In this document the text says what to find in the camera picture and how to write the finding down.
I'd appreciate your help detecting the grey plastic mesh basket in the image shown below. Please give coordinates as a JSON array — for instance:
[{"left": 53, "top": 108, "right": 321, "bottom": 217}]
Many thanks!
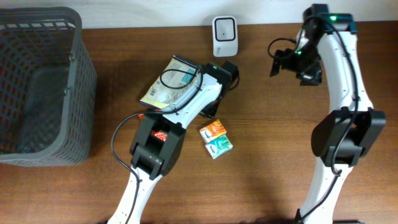
[{"left": 1, "top": 7, "right": 97, "bottom": 167}]

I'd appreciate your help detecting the orange tissue pack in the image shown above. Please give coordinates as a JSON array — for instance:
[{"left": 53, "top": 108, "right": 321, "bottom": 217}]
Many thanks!
[{"left": 200, "top": 119, "right": 227, "bottom": 143}]

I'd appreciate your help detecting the white barcode scanner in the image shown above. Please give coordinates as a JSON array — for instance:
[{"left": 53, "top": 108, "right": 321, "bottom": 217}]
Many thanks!
[{"left": 212, "top": 16, "right": 238, "bottom": 57}]

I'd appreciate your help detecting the yellow snack bag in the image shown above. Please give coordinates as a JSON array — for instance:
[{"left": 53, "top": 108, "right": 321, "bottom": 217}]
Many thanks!
[{"left": 140, "top": 55, "right": 198, "bottom": 109}]

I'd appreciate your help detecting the teal tissue pack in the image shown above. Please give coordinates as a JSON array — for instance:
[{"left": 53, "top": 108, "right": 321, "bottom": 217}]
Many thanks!
[{"left": 205, "top": 134, "right": 233, "bottom": 159}]

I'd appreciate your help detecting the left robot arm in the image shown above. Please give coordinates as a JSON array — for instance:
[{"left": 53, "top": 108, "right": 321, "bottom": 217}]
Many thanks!
[{"left": 108, "top": 61, "right": 239, "bottom": 224}]

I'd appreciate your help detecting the red Hacks candy bag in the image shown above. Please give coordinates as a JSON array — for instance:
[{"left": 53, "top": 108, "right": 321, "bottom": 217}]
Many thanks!
[{"left": 135, "top": 113, "right": 168, "bottom": 142}]

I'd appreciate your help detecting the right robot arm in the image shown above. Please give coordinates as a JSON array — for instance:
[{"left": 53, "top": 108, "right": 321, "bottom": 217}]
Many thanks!
[{"left": 270, "top": 4, "right": 386, "bottom": 223}]

